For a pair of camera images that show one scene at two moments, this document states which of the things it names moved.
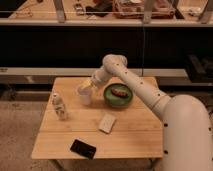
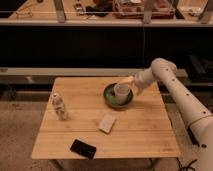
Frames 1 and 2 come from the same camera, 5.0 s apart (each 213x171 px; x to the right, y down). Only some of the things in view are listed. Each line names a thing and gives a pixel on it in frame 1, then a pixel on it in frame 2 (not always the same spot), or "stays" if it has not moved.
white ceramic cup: x=85 y=94 -> x=121 y=92
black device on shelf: x=100 y=9 stays
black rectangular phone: x=83 y=148 stays
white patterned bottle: x=59 y=107 stays
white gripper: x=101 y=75 -> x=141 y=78
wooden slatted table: x=116 y=125 stays
